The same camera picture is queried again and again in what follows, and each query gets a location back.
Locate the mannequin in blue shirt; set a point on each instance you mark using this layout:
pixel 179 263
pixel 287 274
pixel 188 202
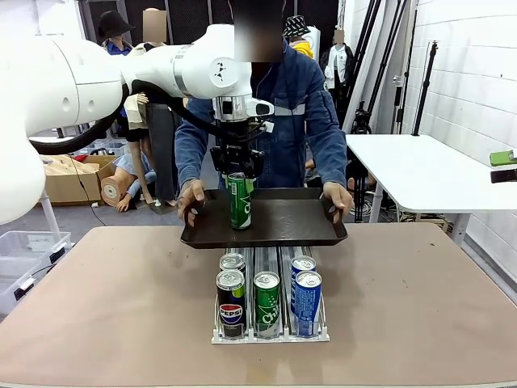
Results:
pixel 119 47

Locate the black serving tray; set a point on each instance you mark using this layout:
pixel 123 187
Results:
pixel 291 226

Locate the black Pepsi can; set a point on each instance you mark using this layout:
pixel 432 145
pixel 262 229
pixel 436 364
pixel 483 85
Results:
pixel 232 262
pixel 231 307

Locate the brown cardboard box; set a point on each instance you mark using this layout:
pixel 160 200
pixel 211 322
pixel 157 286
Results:
pixel 72 186

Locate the mannequin in cream jacket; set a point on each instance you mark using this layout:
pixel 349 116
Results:
pixel 161 161

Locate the black camera tripod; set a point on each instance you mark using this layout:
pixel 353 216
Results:
pixel 360 121

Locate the large white table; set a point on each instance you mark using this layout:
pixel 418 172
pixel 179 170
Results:
pixel 424 174

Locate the person's right hand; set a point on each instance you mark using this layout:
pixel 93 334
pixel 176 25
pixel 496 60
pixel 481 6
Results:
pixel 192 196

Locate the person's left forearm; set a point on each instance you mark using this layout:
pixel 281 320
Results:
pixel 333 161

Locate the black leaning stand poles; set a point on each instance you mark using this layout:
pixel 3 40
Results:
pixel 373 60

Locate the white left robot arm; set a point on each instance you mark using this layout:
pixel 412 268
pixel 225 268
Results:
pixel 60 81

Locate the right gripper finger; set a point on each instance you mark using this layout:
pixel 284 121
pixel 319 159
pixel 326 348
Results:
pixel 505 176
pixel 505 158

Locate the clear acrylic can rack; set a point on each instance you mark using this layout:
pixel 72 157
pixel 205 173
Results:
pixel 266 258

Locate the person's right forearm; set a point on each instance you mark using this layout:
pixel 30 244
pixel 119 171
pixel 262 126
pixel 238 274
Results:
pixel 187 161

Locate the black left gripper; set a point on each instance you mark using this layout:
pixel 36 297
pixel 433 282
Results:
pixel 236 139

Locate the black bucket hat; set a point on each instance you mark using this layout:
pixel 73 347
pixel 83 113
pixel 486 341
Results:
pixel 113 24

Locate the kneeling mannequin in light blue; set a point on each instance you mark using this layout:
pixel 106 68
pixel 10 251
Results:
pixel 111 190

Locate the clear plastic storage bin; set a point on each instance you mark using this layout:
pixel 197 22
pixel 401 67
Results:
pixel 24 242
pixel 12 279

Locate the blue Pocari Sweat can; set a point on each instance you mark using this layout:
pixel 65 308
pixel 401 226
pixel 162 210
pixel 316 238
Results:
pixel 308 303
pixel 303 263

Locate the person's left hand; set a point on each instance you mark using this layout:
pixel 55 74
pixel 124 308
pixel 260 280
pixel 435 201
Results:
pixel 341 200

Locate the black light stand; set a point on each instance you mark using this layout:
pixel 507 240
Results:
pixel 425 89

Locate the person in denim jacket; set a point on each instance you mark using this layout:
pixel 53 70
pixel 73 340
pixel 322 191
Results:
pixel 299 133

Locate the green Chilsung cider can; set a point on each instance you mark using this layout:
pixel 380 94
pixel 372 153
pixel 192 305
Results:
pixel 240 206
pixel 266 307

